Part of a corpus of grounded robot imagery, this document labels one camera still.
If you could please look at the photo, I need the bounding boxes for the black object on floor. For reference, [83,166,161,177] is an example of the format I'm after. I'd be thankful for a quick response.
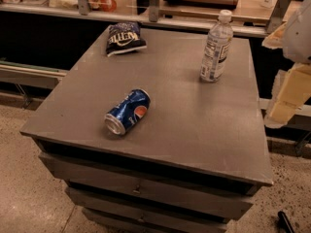
[278,211,295,233]

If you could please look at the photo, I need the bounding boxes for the grey drawer cabinet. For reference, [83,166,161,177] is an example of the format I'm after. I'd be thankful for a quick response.
[21,29,273,233]

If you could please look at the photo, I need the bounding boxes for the clear plastic water bottle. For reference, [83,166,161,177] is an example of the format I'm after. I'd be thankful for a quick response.
[200,10,233,83]

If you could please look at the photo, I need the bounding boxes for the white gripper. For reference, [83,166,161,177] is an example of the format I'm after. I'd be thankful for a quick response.
[261,0,311,128]

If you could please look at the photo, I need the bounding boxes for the blue chip bag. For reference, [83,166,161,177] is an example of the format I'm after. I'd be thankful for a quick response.
[106,22,147,57]

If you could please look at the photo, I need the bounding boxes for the blue pepsi can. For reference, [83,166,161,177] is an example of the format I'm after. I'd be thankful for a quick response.
[104,89,151,135]

